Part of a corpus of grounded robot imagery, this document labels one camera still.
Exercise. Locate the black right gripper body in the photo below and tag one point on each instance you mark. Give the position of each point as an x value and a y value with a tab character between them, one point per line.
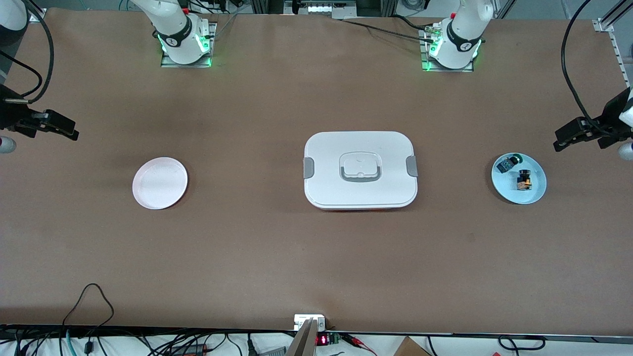
11	116

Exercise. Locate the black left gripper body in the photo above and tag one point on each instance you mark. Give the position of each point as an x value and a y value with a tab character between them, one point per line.
613	118

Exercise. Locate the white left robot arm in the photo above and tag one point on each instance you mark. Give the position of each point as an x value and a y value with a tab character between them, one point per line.
462	34

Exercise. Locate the light blue round plate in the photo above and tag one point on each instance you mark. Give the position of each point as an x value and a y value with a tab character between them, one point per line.
509	190

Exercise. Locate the white round plate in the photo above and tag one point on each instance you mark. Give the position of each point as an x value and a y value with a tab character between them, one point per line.
159	183

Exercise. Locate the white lidded storage box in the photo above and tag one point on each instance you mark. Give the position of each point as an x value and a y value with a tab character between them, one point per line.
326	148

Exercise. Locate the black power adapter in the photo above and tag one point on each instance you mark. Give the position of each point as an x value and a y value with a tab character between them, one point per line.
190	349

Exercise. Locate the brown cardboard piece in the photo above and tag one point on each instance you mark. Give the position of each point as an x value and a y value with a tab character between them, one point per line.
410	348

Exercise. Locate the red LED display board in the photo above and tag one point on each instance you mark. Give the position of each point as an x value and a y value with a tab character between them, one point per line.
322	340

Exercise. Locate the green push-button switch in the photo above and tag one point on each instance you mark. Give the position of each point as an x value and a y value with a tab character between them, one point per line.
504	165

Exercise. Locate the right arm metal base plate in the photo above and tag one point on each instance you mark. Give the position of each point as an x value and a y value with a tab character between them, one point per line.
188	65

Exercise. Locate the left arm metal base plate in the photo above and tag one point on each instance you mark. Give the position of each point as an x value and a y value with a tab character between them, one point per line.
445	69

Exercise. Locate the small white metal bracket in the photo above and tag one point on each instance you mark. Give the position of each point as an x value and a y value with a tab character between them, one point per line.
301	321

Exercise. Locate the grey camera pole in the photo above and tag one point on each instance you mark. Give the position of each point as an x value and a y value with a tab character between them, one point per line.
302	343

